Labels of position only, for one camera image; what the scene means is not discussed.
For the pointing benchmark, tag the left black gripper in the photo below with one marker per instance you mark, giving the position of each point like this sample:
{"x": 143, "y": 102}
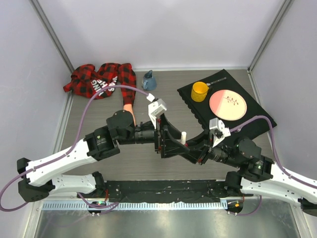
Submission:
{"x": 169, "y": 148}

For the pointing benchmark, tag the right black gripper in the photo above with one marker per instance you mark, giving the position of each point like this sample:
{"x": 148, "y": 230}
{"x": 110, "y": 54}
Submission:
{"x": 197, "y": 154}

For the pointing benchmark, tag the white nail polish cap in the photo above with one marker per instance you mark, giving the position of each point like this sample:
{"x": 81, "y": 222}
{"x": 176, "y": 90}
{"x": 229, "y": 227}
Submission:
{"x": 183, "y": 137}

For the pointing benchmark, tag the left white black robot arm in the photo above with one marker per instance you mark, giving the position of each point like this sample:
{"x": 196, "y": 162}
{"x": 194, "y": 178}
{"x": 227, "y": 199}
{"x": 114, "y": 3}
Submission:
{"x": 46, "y": 176}

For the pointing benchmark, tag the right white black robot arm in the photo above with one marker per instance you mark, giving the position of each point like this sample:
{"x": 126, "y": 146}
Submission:
{"x": 256, "y": 174}

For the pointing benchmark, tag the pink cream plate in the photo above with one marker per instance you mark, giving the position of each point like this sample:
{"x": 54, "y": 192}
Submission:
{"x": 228, "y": 105}

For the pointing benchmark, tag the mannequin hand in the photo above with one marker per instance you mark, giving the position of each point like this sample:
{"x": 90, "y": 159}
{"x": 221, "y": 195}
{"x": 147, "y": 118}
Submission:
{"x": 129, "y": 108}

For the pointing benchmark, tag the yellow mug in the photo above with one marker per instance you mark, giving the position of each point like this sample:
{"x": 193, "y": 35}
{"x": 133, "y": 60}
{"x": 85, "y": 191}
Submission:
{"x": 199, "y": 91}

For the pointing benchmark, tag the blue ceramic jug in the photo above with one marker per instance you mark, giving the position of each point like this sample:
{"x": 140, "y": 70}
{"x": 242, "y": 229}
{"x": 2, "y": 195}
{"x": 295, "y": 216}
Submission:
{"x": 149, "y": 82}

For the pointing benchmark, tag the black placemat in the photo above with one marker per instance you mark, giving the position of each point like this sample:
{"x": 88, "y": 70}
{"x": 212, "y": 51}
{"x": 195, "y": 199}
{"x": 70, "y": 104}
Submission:
{"x": 202, "y": 111}

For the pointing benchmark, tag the red black plaid shirt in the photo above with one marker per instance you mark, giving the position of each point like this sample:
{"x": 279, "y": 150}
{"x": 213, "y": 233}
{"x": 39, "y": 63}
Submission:
{"x": 86, "y": 81}

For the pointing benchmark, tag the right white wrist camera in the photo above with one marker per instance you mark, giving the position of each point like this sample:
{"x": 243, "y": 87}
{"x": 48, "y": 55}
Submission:
{"x": 218, "y": 131}

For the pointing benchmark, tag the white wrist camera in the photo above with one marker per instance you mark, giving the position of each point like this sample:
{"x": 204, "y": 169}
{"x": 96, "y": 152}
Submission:
{"x": 156, "y": 108}
{"x": 218, "y": 131}

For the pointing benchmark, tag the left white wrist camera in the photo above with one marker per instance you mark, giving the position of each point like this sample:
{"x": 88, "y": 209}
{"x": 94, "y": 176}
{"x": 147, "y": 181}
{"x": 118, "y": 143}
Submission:
{"x": 156, "y": 108}

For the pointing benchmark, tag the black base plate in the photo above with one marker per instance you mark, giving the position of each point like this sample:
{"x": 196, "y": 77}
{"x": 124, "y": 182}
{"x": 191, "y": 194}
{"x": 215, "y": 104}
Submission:
{"x": 164, "y": 191}

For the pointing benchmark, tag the dark handled knife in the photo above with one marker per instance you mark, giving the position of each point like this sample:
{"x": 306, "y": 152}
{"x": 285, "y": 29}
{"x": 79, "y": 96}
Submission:
{"x": 216, "y": 81}

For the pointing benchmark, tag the white cable duct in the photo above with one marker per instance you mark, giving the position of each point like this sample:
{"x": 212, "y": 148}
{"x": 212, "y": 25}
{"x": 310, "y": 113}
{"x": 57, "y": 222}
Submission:
{"x": 80, "y": 205}

